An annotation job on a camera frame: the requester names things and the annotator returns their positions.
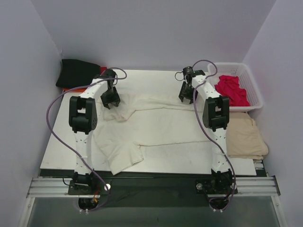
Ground cream white t-shirt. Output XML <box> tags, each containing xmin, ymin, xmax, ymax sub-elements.
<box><xmin>93</xmin><ymin>94</ymin><xmax>208</xmax><ymax>175</ymax></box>

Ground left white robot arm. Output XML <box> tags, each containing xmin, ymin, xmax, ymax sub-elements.
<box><xmin>69</xmin><ymin>69</ymin><xmax>121</xmax><ymax>195</ymax></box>

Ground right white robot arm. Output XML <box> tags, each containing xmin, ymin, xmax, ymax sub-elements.
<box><xmin>178</xmin><ymin>66</ymin><xmax>235</xmax><ymax>193</ymax></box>

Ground red folded t-shirt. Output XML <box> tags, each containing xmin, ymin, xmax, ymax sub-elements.
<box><xmin>100</xmin><ymin>67</ymin><xmax>107</xmax><ymax>74</ymax></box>

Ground orange folded t-shirt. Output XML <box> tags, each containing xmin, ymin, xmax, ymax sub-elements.
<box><xmin>63</xmin><ymin>88</ymin><xmax>86</xmax><ymax>93</ymax></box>

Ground magenta crumpled t-shirt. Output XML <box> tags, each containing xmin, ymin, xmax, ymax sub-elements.
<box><xmin>214</xmin><ymin>75</ymin><xmax>250</xmax><ymax>107</ymax></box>

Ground black folded t-shirt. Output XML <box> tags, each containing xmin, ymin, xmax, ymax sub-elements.
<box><xmin>56</xmin><ymin>59</ymin><xmax>100</xmax><ymax>88</ymax></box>

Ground white plastic basket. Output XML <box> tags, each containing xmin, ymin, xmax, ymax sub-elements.
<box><xmin>207</xmin><ymin>62</ymin><xmax>263</xmax><ymax>112</ymax></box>

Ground beige folded cloth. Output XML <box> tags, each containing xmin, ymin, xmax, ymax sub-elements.
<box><xmin>226</xmin><ymin>112</ymin><xmax>268</xmax><ymax>160</ymax></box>

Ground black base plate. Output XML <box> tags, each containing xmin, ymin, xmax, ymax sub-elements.
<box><xmin>68</xmin><ymin>174</ymin><xmax>237</xmax><ymax>209</ymax></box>

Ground aluminium mounting rail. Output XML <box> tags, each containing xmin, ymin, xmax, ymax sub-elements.
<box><xmin>27</xmin><ymin>177</ymin><xmax>280</xmax><ymax>198</ymax></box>

